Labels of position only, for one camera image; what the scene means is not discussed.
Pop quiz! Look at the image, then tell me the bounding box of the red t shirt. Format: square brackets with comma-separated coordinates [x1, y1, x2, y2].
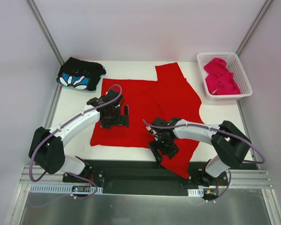
[89, 62, 206, 180]

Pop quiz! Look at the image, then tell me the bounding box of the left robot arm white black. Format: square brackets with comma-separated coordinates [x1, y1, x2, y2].
[29, 88, 129, 182]

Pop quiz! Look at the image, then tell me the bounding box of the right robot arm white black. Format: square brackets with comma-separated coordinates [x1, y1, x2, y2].
[146, 117, 251, 187]

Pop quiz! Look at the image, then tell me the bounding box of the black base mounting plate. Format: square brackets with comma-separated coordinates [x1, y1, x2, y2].
[36, 158, 258, 195]

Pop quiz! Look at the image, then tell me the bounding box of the folded black flower t shirt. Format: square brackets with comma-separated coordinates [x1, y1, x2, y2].
[56, 57, 106, 91]

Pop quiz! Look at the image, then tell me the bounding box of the crumpled magenta t shirt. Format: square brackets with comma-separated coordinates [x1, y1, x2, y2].
[204, 58, 241, 95]

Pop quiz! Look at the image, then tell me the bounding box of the white plastic basket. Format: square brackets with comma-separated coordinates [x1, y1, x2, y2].
[197, 52, 252, 102]

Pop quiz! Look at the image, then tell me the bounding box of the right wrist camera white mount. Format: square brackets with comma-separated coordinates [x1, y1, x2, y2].
[146, 126, 162, 141]

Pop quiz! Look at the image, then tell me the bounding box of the right white cable duct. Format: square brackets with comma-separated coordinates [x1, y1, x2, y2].
[187, 188, 204, 197]

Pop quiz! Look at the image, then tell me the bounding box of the white cable duct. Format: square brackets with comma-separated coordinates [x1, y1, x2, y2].
[187, 188, 204, 197]
[30, 184, 103, 195]

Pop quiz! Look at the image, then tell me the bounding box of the aluminium front frame rail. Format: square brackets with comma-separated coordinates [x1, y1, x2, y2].
[19, 165, 274, 189]

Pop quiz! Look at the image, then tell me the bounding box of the left white cable duct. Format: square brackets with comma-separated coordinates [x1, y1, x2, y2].
[30, 184, 103, 195]

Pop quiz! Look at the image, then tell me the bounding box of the left aluminium corner post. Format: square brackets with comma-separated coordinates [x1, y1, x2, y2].
[26, 0, 64, 65]

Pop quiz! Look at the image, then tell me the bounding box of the aluminium corner post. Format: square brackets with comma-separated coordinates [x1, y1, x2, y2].
[236, 0, 274, 56]
[26, 0, 64, 65]

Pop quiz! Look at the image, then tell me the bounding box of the right aluminium corner post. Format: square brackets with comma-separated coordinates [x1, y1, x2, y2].
[236, 0, 274, 56]

